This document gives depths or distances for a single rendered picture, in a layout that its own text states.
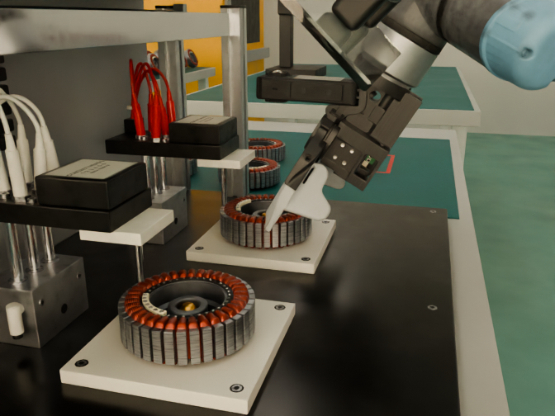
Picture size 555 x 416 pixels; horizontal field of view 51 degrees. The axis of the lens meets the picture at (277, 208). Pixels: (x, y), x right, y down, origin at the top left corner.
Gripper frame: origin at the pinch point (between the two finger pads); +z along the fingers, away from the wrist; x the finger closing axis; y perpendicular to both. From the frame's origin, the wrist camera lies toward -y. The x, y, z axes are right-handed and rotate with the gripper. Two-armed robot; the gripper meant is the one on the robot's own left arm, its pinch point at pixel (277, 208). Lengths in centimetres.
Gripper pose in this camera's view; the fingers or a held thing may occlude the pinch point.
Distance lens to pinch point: 69.7
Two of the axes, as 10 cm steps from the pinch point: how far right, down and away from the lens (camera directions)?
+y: 8.4, 5.4, -0.5
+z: -4.8, 7.8, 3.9
